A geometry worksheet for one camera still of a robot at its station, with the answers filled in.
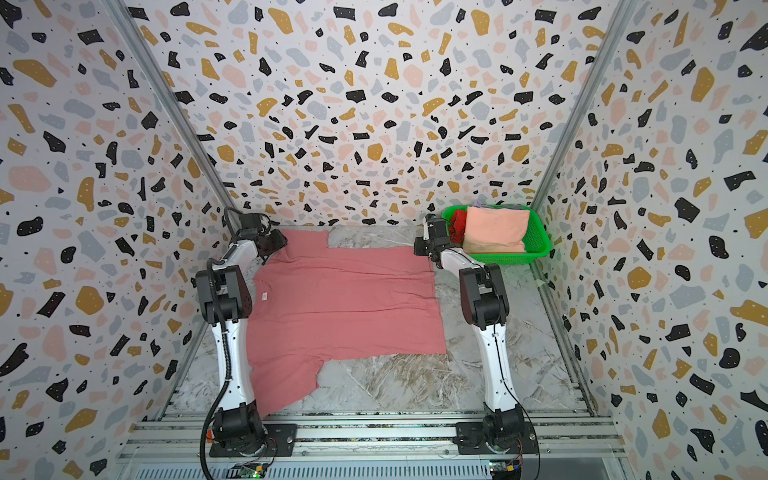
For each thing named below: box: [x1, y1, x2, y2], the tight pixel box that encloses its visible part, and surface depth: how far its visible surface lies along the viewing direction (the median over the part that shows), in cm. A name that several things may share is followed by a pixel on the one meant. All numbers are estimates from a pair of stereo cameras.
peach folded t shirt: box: [462, 206, 530, 254], surface depth 108 cm
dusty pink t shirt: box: [246, 229, 447, 417], surface depth 100 cm
